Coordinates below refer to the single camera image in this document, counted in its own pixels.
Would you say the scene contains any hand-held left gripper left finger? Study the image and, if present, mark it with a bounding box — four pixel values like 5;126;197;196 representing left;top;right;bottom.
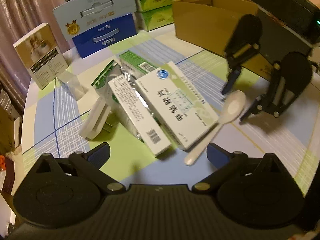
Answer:
35;142;125;194

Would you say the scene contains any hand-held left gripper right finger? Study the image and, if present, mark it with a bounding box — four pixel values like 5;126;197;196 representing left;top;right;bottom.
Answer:
191;142;288;193

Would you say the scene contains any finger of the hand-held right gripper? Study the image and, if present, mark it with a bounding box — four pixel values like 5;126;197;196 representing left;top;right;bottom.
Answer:
239;60;294;123
221;41;260;95

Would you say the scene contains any white plastic spoon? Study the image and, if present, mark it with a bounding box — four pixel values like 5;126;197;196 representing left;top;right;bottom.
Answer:
184;90;247;166

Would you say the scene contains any white power plug adapter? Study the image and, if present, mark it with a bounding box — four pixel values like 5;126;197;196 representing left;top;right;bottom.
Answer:
79;96;113;140

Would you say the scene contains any large white green medicine box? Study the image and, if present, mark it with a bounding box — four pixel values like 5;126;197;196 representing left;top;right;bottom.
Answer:
135;61;219;152

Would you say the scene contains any white barcode medicine box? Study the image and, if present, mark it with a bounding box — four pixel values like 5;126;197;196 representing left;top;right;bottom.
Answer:
107;76;172;158

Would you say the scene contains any brown cardboard box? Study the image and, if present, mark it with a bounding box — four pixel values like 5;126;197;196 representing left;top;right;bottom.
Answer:
171;0;278;80

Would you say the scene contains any clear plastic case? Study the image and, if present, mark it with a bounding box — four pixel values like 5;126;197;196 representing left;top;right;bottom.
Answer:
57;74;85;101

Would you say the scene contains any silver green foil pouch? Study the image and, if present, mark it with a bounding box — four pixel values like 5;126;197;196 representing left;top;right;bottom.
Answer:
90;59;177;143

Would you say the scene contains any green bordered medicine box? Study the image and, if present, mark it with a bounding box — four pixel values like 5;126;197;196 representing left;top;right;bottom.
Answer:
118;51;160;80

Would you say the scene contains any checkered cloth desktop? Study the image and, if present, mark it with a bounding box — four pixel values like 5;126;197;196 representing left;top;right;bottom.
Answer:
21;22;320;198

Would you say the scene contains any dark red item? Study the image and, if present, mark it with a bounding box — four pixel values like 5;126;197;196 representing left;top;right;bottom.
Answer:
3;157;17;193

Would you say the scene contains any brown storage carton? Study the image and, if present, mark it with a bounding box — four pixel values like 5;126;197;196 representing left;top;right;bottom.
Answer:
0;105;22;153

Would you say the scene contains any stack of plates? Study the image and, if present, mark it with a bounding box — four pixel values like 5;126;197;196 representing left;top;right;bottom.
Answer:
0;87;13;117

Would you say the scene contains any beige product box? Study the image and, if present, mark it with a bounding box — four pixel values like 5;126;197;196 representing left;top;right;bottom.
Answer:
13;23;69;90

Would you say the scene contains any dark blue milk carton box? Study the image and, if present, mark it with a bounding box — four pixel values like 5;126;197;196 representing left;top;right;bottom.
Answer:
72;14;138;59

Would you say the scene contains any light blue milk carton box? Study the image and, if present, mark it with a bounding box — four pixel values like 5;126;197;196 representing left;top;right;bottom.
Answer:
52;0;138;42

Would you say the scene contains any pink curtain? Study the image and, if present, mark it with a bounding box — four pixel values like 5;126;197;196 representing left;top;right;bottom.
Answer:
0;0;83;110

